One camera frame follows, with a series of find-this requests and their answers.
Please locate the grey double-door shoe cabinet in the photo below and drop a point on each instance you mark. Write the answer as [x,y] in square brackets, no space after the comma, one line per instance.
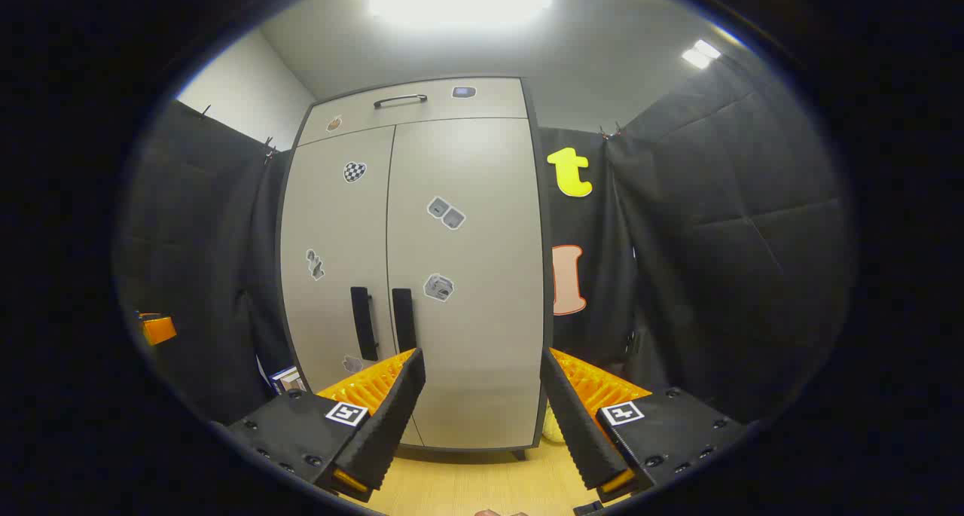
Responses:
[489,100]

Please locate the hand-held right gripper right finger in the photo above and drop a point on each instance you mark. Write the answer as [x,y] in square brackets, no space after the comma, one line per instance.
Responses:
[576,418]

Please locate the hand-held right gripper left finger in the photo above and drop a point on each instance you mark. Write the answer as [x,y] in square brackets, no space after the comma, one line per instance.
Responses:
[384,418]

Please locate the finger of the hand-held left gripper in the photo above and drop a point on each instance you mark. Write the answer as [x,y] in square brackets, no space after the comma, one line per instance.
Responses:
[158,329]

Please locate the small ceiling light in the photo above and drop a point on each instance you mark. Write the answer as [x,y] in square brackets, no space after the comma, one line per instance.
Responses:
[700,53]

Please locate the grey cabinet door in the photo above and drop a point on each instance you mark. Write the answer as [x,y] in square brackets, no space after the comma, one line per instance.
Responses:
[482,312]
[339,222]

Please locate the yellow round sponge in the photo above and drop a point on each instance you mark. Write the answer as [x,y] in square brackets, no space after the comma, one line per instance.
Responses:
[553,428]

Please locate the blue white book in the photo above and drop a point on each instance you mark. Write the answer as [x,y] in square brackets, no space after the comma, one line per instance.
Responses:
[288,380]

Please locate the black backdrop cloth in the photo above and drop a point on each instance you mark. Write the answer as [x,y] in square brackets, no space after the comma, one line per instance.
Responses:
[745,237]
[203,260]
[595,275]

